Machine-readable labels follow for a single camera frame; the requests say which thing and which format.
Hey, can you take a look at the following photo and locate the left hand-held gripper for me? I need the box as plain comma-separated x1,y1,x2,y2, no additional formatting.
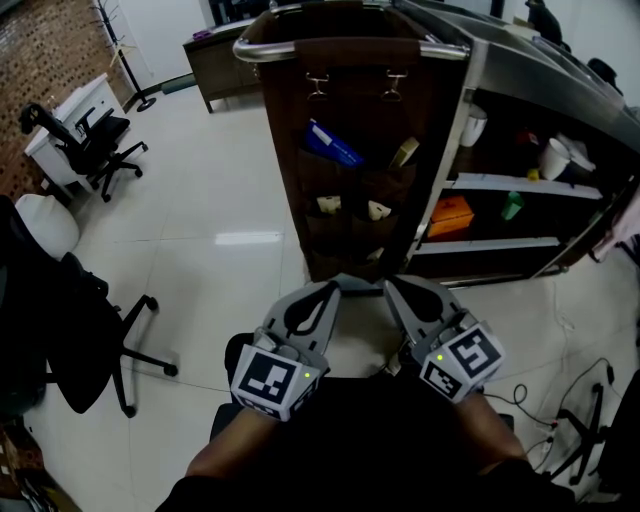
229,280,342,423

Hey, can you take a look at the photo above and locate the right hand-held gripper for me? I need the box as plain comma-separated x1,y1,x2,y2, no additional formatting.
383,275,505,403

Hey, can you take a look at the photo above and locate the person's left forearm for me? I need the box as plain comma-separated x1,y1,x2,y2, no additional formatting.
185,407,274,477

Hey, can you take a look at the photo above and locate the person's right forearm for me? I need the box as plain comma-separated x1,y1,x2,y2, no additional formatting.
452,392,529,475

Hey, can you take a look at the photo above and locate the dark brown fabric cart bag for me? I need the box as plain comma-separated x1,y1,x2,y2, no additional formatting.
239,1,464,284

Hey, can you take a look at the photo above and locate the steel housekeeping cart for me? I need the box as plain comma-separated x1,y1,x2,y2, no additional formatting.
232,0,640,296

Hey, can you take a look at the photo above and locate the orange box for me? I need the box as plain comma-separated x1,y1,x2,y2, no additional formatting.
427,195,475,239

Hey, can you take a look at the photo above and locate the green cup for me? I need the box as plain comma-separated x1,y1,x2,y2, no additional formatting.
501,191,525,221

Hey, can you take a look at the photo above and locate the person's black clothing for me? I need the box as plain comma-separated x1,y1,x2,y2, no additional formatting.
154,332,576,512

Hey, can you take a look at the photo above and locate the blue packet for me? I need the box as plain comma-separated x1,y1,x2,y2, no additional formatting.
304,118,365,169

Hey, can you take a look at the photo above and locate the white hanging cup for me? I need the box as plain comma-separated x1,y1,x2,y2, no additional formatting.
459,103,489,148

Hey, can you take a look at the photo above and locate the white paper cup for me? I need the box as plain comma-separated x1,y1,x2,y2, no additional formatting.
539,138,571,181

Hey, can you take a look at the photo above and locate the black chair base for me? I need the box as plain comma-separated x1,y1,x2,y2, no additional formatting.
547,369,640,494

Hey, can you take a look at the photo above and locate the pink cloth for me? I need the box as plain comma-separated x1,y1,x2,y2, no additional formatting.
589,184,640,261

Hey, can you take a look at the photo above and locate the stack of white dishes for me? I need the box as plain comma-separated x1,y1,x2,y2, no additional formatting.
554,132,597,174

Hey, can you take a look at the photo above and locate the metal clip hook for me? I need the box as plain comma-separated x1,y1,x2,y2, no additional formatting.
382,69,409,104
305,72,330,101

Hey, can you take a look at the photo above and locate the large black office chair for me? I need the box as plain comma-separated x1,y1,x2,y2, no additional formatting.
0,194,180,419

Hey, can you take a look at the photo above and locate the green rolled mat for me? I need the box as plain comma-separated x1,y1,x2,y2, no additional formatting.
160,73,195,96

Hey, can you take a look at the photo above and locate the dark wooden desk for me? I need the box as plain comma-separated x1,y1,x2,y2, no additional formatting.
182,18,261,114

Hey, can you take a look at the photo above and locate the black office chair with headrest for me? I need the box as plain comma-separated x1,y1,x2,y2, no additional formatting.
18,102,149,204

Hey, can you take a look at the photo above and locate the white round bin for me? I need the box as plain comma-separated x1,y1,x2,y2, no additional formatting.
14,193,81,261

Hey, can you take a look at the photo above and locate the black bag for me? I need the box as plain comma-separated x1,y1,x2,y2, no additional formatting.
587,58,625,96

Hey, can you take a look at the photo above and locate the black coat rack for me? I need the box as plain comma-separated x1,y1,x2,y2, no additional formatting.
94,0,157,112

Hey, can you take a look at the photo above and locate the white desk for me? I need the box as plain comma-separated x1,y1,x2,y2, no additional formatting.
24,72,124,199

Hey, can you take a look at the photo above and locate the black floor cable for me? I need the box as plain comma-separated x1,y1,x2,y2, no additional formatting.
482,357,616,431

